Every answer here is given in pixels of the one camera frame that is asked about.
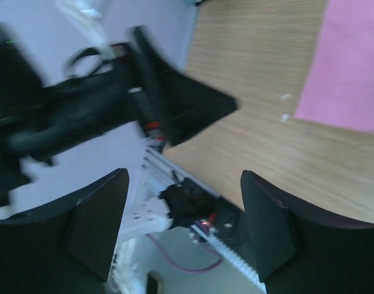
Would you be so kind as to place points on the pink t-shirt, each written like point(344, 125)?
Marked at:
point(339, 89)

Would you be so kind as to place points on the aluminium frame rail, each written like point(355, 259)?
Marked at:
point(163, 167)

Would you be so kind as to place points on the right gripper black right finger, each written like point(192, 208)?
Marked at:
point(299, 247)

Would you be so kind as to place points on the white paper scrap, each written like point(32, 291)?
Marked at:
point(285, 96)
point(285, 117)

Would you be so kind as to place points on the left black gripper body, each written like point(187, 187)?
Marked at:
point(41, 121)

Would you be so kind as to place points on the white slotted cable duct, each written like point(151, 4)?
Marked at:
point(233, 258)

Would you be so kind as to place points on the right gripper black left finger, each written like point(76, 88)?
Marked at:
point(66, 245)

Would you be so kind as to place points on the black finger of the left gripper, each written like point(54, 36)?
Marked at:
point(182, 106)

